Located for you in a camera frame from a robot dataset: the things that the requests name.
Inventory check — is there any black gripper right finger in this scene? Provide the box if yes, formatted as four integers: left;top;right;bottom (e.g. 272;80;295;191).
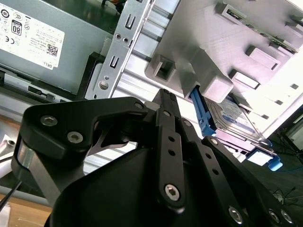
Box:
168;93;298;227

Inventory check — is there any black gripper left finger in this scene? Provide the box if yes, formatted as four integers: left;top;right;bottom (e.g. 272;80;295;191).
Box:
10;88;187;210

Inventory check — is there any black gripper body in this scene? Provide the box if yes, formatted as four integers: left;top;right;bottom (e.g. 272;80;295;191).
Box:
46;146;237;227

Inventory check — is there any hard disk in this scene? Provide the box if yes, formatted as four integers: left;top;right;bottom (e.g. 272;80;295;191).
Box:
189;85;284;172

